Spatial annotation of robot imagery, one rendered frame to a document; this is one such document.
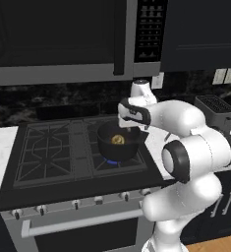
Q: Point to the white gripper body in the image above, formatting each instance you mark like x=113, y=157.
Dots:
x=128, y=121

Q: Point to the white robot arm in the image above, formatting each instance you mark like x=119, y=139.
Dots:
x=189, y=154

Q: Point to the yellow onion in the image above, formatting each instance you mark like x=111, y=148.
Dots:
x=117, y=139

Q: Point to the black cooking pot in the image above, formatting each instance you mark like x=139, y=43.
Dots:
x=120, y=152

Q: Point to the white and black hob knob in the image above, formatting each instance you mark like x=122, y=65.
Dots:
x=98, y=199
x=125, y=196
x=76, y=204
x=145, y=191
x=17, y=214
x=41, y=209

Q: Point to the black gas hob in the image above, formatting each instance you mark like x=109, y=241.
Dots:
x=54, y=154

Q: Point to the dark grey knife block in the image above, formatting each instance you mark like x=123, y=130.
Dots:
x=218, y=111

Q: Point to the grey and black microwave oven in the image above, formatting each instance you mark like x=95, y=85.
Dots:
x=54, y=36

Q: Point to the grey oven door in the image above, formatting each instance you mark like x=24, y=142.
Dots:
x=87, y=236

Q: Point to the dark blue wall cupboard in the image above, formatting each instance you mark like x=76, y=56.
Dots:
x=202, y=32

